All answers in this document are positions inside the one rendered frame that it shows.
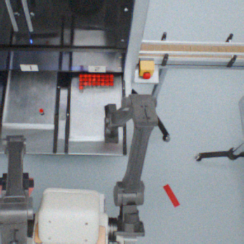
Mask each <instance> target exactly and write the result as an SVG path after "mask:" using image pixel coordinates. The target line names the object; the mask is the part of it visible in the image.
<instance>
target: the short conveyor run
mask: <svg viewBox="0 0 244 244"><path fill-rule="evenodd" d="M166 35H167V33H166V32H164V33H163V35H162V38H161V41H142V42H141V46H140V51H139V57H152V58H154V65H157V66H158V68H159V69H220V70H244V43H239V42H231V40H232V38H233V36H234V34H233V33H230V35H229V36H228V38H227V39H226V42H199V41H166Z"/></svg>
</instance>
